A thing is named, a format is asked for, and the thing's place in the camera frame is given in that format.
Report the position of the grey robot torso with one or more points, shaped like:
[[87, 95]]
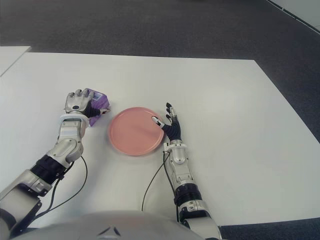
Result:
[[112, 227]]

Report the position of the purple tissue paper pack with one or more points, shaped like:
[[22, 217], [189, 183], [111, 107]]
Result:
[[102, 101]]

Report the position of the white side table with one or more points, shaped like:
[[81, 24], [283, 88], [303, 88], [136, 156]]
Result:
[[12, 56]]

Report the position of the pink round plate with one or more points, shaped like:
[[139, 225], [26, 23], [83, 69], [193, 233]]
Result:
[[136, 131]]

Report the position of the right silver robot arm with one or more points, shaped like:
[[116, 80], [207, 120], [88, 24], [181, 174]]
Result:
[[182, 170]]

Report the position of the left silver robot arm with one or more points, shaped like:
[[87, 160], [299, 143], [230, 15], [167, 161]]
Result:
[[62, 147]]

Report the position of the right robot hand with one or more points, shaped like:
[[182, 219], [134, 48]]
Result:
[[173, 130]]

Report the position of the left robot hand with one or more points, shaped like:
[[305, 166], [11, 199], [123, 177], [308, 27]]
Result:
[[76, 102]]

